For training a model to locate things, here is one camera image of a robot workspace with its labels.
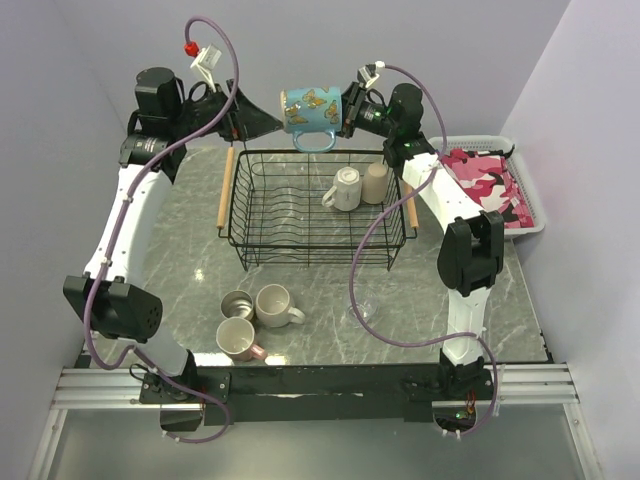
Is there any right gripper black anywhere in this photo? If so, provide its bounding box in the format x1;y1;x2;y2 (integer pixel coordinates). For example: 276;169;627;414
305;82;397;140

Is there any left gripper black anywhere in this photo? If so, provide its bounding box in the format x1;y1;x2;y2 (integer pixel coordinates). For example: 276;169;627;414
171;78;284;142

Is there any blue butterfly mug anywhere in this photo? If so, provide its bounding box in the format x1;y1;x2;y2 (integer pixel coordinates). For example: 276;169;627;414
279;86;342;153

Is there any beige handleless cup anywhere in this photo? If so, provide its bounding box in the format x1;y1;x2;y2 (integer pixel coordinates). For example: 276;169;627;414
361;163;389;204

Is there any white faceted mug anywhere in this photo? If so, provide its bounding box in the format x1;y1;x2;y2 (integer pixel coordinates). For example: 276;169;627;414
321;166;362;212

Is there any beige mug white inside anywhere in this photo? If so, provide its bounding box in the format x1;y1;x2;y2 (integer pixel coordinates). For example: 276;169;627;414
255;284;306;328

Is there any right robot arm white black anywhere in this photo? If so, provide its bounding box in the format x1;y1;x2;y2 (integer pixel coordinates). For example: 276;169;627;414
340;82;505;399

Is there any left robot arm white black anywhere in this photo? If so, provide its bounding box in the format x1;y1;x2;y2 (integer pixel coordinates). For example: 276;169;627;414
63;67;282;402

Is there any white plastic basket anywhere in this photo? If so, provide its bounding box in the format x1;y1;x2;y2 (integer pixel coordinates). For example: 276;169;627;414
443;135;546;238

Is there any pink camouflage cloth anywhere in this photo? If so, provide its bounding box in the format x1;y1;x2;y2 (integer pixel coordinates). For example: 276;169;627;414
441;147;534;229

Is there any steel cup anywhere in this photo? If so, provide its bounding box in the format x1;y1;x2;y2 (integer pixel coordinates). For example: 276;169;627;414
220;290;255;321

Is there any clear glass cup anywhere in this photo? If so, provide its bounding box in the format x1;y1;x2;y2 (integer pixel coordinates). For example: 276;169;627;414
346;298;378;323

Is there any pink mug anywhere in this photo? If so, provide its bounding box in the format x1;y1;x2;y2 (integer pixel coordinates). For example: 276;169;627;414
216;317;268;361

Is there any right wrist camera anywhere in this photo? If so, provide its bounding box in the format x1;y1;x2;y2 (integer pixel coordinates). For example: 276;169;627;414
357;61;386;90

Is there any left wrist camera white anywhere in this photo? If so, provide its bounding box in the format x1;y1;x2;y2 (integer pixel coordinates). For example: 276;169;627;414
184;41;222;90

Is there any black wire dish rack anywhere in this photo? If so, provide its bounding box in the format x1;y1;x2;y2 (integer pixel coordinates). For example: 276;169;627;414
217;149;418;269

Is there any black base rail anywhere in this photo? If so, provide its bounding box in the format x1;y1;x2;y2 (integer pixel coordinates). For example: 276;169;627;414
139;363;494;432

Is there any aluminium frame rail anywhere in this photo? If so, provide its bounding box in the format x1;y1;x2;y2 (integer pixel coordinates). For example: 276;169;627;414
27;369;200;479

